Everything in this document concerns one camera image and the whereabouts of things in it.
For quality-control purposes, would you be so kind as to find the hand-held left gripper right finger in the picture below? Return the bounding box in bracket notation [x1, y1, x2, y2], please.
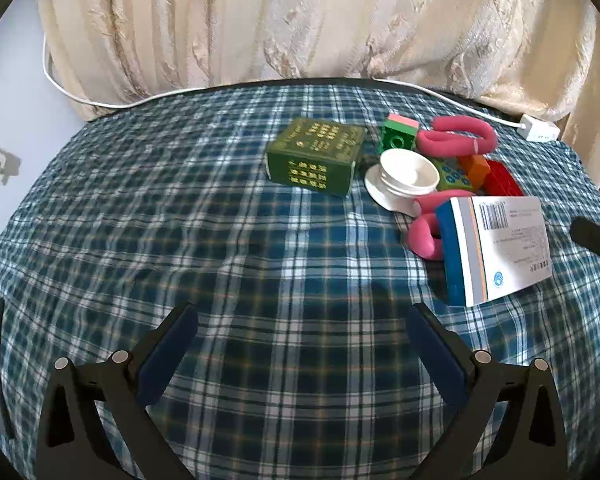
[406, 302, 568, 480]

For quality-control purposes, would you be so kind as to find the white power strip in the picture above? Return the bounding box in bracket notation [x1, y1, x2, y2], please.
[519, 114, 562, 143]

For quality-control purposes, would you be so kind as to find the pink foam hair curler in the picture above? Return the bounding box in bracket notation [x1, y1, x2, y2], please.
[416, 116, 497, 158]
[407, 191, 478, 261]

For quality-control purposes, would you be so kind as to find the white saucer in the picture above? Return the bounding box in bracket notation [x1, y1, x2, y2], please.
[364, 164, 431, 213]

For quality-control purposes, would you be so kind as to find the cream patterned curtain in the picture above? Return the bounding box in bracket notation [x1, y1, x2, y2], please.
[36, 0, 600, 133]

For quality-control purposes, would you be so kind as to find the pink and green toy block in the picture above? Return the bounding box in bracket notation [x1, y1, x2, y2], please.
[378, 113, 421, 153]

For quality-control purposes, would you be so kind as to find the blue plaid tablecloth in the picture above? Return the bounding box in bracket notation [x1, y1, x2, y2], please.
[0, 82, 600, 480]

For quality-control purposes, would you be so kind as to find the blue and white medicine box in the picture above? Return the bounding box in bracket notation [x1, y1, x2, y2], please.
[435, 195, 553, 307]

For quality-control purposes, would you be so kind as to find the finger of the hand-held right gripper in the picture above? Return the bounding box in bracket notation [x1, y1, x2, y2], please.
[569, 216, 600, 261]

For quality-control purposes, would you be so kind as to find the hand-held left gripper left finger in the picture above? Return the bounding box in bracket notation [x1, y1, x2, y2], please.
[36, 301, 199, 480]

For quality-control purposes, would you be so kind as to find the orange toy block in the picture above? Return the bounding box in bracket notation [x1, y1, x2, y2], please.
[457, 154, 491, 188]

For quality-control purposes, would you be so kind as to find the white power cable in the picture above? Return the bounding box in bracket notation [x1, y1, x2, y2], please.
[42, 42, 526, 128]

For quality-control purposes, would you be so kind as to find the large green dotted toy block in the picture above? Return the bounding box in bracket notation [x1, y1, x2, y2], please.
[432, 157, 477, 193]

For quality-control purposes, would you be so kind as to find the dark green box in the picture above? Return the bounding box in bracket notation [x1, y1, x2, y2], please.
[266, 118, 368, 197]

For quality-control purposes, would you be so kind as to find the red toy block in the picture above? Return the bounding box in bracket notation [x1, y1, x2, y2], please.
[480, 160, 525, 198]

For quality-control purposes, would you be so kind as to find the white cup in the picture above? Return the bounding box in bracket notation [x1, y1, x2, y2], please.
[379, 149, 440, 196]

